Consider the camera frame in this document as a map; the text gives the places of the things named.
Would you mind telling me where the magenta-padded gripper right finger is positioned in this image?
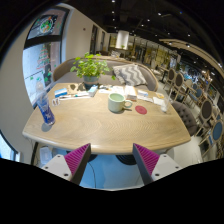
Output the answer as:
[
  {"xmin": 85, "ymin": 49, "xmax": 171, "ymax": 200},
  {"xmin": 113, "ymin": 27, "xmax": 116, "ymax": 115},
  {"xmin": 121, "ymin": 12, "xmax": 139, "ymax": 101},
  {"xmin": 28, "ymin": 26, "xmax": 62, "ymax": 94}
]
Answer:
[{"xmin": 132, "ymin": 143, "xmax": 184, "ymax": 186}]

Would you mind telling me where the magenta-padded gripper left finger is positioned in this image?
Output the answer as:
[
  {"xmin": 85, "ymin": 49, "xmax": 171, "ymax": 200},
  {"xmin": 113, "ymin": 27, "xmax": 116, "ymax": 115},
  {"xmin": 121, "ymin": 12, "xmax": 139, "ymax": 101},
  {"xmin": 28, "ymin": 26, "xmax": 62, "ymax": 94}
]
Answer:
[{"xmin": 40, "ymin": 143, "xmax": 92, "ymax": 186}]

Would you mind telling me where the clear bottle with blue label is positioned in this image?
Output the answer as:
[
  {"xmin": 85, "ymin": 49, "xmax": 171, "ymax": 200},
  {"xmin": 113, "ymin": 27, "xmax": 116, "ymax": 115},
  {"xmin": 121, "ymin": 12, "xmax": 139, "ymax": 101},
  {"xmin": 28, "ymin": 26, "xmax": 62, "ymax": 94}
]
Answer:
[{"xmin": 35, "ymin": 80, "xmax": 56, "ymax": 127}]

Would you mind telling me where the flat round red coaster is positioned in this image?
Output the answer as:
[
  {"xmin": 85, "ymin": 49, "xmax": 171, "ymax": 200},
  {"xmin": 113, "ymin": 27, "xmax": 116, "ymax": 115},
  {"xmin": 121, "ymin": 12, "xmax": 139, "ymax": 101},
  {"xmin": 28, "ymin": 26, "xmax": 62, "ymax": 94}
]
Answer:
[{"xmin": 134, "ymin": 105, "xmax": 148, "ymax": 116}]

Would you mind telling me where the dark grey tufted chair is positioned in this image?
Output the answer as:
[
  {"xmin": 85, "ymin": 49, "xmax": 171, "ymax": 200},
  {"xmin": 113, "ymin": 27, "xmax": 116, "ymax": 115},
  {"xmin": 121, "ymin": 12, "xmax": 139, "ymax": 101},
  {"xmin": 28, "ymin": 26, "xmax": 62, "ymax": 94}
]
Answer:
[{"xmin": 171, "ymin": 100, "xmax": 198, "ymax": 136}]

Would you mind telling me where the white paper napkin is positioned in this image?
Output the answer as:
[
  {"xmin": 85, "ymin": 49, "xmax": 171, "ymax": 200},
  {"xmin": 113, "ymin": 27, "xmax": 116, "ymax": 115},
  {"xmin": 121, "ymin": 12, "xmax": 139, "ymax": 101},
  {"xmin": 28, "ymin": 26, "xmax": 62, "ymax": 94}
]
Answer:
[{"xmin": 152, "ymin": 96, "xmax": 165, "ymax": 107}]

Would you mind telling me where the pale green mug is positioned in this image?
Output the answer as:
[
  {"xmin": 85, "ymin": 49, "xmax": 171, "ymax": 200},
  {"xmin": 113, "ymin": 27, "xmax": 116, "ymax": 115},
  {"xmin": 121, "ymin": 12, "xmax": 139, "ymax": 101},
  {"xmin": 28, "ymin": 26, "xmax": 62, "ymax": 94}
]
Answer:
[{"xmin": 107, "ymin": 92, "xmax": 134, "ymax": 113}]

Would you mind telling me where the white rectangular box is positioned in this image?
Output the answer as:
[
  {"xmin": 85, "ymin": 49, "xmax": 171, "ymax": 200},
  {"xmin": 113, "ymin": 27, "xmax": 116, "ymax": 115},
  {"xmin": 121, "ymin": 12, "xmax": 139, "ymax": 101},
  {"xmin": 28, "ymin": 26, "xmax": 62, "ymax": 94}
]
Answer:
[{"xmin": 124, "ymin": 85, "xmax": 138, "ymax": 101}]

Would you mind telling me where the small blue white packet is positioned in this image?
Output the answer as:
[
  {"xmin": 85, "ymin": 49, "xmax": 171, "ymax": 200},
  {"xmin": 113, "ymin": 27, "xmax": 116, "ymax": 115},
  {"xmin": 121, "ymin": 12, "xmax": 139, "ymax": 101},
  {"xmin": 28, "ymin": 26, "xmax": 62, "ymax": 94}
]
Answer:
[{"xmin": 54, "ymin": 87, "xmax": 69, "ymax": 98}]

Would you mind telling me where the light blue tissue box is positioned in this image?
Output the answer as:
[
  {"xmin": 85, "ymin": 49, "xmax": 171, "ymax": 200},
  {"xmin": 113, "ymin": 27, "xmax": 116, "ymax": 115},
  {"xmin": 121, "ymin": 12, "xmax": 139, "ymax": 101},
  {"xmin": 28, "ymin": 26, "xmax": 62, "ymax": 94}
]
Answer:
[{"xmin": 87, "ymin": 84, "xmax": 100, "ymax": 98}]

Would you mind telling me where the brown cardboard holder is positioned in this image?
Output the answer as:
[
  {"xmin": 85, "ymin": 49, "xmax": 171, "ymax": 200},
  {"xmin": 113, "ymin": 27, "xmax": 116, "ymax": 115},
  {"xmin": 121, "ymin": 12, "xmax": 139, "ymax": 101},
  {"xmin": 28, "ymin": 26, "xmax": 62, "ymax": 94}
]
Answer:
[{"xmin": 67, "ymin": 83, "xmax": 81, "ymax": 95}]

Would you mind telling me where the group of oval-back dining chairs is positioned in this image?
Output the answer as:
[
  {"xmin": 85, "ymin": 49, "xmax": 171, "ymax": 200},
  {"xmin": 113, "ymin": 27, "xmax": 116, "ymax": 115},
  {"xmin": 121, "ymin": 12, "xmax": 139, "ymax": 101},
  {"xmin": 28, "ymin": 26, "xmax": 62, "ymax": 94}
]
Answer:
[{"xmin": 159, "ymin": 66, "xmax": 224, "ymax": 158}]

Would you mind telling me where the grey curved sofa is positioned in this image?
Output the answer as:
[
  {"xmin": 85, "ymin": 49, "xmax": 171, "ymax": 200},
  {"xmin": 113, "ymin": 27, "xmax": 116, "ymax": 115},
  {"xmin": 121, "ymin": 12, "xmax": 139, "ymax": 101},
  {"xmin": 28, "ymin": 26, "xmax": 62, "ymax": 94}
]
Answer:
[{"xmin": 52, "ymin": 56, "xmax": 160, "ymax": 93}]

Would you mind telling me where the grey white chevron cushion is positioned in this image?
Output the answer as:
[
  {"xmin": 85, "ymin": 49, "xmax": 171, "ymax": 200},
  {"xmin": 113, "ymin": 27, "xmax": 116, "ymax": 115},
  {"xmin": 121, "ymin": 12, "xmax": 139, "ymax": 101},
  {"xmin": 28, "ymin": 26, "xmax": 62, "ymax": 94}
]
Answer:
[{"xmin": 112, "ymin": 63, "xmax": 148, "ymax": 87}]

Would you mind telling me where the green potted plant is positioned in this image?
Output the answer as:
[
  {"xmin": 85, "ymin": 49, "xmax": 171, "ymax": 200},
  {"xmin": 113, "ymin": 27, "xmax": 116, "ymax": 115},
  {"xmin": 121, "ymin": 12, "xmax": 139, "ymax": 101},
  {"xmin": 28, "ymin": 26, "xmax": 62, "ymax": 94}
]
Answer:
[{"xmin": 69, "ymin": 52, "xmax": 116, "ymax": 90}]

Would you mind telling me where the window with tree sticker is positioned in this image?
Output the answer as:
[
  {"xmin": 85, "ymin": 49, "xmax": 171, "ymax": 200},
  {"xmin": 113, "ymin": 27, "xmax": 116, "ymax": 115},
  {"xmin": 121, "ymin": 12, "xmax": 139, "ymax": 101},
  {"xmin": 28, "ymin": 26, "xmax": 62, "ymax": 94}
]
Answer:
[{"xmin": 22, "ymin": 41, "xmax": 63, "ymax": 108}]

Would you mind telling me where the framed food picture window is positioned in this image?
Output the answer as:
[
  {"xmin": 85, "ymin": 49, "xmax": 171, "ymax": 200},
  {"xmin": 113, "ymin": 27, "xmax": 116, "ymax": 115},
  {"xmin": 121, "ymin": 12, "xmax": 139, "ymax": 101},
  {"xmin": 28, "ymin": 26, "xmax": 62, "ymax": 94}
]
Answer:
[{"xmin": 26, "ymin": 8, "xmax": 69, "ymax": 41}]

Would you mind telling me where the group of ceiling spot lights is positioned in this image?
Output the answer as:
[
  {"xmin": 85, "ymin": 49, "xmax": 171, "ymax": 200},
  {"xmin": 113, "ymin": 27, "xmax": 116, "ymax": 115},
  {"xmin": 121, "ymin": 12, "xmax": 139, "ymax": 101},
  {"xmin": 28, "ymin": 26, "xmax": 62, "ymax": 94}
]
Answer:
[{"xmin": 109, "ymin": 0, "xmax": 214, "ymax": 48}]

